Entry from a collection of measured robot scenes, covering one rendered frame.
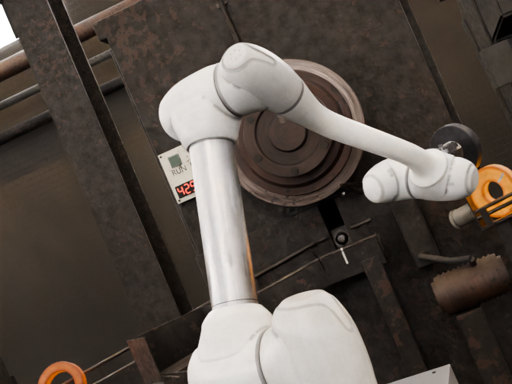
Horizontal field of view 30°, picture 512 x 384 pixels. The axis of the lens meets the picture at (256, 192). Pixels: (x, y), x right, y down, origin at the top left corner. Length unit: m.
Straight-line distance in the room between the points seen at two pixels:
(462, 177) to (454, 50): 6.85
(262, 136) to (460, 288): 0.76
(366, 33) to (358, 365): 1.58
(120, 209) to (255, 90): 3.86
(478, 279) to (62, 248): 7.34
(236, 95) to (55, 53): 4.01
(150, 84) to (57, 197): 6.58
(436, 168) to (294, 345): 0.69
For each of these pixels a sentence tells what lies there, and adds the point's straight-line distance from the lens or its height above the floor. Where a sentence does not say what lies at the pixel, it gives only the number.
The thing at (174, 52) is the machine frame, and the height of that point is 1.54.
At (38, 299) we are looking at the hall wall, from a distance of 10.01.
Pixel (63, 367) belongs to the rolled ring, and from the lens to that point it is 3.38.
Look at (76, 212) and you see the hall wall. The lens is 9.76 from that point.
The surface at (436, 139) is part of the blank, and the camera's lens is 2.75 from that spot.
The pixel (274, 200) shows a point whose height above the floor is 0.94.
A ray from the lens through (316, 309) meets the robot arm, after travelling 1.82.
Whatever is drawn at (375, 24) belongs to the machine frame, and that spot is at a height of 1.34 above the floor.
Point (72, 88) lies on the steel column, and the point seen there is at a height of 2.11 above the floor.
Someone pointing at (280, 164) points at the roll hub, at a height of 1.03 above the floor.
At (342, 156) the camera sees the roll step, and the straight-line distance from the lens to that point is 2.99.
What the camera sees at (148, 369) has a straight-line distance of 2.84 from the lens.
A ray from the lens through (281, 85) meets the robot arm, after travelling 2.06.
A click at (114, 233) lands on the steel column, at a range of 5.87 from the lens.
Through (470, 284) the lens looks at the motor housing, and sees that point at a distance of 2.86.
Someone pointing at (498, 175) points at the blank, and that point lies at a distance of 2.80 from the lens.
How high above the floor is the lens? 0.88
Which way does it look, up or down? 2 degrees up
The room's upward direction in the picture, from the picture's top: 23 degrees counter-clockwise
